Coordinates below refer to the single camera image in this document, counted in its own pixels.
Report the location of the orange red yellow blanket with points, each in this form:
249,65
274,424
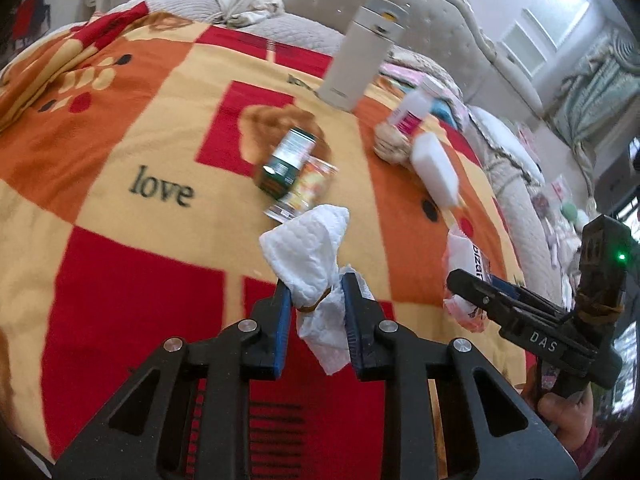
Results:
130,214

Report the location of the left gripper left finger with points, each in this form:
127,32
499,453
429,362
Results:
183,414

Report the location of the folded pink blue blankets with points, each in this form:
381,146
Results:
448,107

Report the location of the white bottle pink label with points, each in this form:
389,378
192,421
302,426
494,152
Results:
414,107

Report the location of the white foam block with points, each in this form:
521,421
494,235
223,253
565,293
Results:
431,163

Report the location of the white tissue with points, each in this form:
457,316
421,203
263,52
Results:
302,252

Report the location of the orange clear snack wrapper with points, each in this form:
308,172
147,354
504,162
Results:
310,185

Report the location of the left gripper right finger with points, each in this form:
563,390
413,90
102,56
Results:
449,413

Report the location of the white thermos bottle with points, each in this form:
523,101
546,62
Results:
376,27

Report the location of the crumpled beige paper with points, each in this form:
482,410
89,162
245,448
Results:
391,145

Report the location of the pink pastry snack packet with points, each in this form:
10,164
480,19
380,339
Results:
465,267

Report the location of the right hand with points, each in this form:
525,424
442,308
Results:
573,418

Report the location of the white frilled pillow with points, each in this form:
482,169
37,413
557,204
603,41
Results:
504,142

